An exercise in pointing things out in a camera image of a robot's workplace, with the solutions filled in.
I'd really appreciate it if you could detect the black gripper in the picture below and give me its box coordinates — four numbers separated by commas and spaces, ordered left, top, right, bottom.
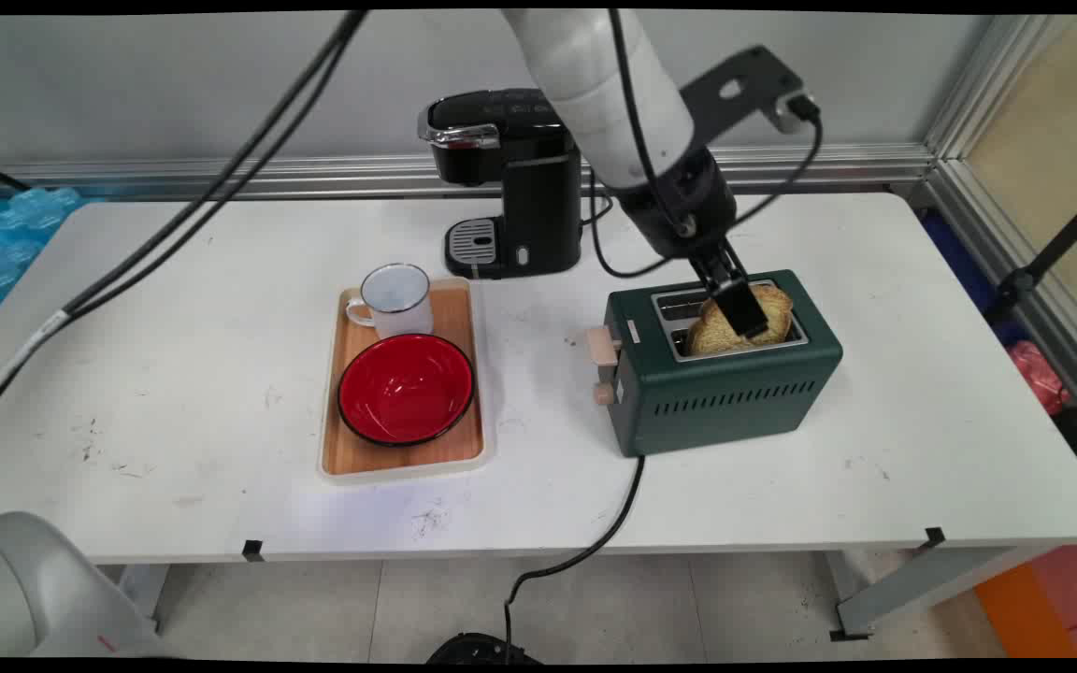
611, 148, 770, 339

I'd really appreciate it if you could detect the toasted bread slice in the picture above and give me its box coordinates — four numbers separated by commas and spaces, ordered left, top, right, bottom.
685, 283, 795, 357

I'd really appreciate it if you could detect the dark green toaster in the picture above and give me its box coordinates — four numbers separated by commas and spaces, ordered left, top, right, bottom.
585, 269, 844, 459

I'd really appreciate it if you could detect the beige toaster lever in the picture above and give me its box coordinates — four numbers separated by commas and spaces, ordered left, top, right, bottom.
586, 326, 623, 368

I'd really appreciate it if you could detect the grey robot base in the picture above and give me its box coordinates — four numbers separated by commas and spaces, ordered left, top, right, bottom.
0, 510, 180, 661

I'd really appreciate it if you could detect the black coffee machine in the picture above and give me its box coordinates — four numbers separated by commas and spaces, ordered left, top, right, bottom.
417, 88, 588, 281

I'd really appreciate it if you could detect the white enamel mug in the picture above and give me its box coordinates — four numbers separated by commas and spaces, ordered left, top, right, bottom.
344, 263, 435, 340

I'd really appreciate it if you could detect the red plastic bag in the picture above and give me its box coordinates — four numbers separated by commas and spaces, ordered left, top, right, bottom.
1006, 339, 1073, 418

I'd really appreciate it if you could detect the red bowl with black rim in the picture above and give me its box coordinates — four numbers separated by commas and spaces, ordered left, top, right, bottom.
337, 333, 477, 448

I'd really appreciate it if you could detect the black tripod stand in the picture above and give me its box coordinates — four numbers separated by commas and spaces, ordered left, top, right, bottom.
981, 178, 1077, 328

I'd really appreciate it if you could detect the grey table leg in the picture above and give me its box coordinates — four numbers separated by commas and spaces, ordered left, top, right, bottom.
823, 545, 1063, 643

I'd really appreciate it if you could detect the wooden tray with white rim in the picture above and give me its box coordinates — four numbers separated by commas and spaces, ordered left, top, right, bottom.
317, 277, 494, 484

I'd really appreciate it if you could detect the black round floor object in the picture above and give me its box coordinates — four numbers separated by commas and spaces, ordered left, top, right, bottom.
424, 632, 541, 666

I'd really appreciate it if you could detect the blue bubble wrap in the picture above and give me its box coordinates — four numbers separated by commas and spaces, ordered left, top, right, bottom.
0, 186, 83, 307

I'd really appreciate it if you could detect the black camera cable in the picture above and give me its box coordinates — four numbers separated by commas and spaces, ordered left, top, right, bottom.
589, 110, 826, 279

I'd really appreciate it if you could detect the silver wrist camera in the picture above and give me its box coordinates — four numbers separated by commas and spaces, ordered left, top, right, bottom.
775, 89, 822, 134

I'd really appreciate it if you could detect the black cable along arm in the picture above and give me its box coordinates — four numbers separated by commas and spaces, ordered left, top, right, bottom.
606, 9, 689, 235

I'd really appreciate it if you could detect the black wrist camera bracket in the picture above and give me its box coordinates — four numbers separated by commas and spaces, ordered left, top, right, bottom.
679, 45, 806, 143

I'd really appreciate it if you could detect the black toaster power cable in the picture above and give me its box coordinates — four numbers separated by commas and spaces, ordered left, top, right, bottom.
503, 453, 645, 657

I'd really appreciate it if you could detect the aluminium frame post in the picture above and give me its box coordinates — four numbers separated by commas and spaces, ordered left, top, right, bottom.
912, 14, 1077, 440

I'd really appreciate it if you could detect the aluminium frame rail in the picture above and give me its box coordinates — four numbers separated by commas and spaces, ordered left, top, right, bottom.
0, 142, 938, 203

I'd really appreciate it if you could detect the thin black cable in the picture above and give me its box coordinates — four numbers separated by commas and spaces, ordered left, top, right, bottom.
62, 9, 362, 314

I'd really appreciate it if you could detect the black cable with white label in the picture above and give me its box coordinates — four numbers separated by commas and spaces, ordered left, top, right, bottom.
0, 9, 373, 433

